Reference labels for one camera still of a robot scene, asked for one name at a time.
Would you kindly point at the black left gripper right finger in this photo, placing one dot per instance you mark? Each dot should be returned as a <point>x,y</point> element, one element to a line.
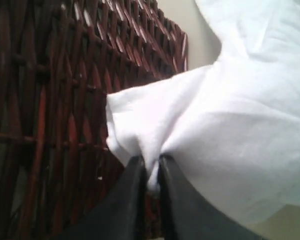
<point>186,215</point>

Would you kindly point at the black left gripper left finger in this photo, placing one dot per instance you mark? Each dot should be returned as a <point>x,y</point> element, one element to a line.
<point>121,214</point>

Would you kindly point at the white t-shirt with red print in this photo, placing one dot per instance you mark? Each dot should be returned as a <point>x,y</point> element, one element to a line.
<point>233,127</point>

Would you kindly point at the dark brown wicker basket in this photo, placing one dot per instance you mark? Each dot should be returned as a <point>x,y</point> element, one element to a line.
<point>58,61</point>

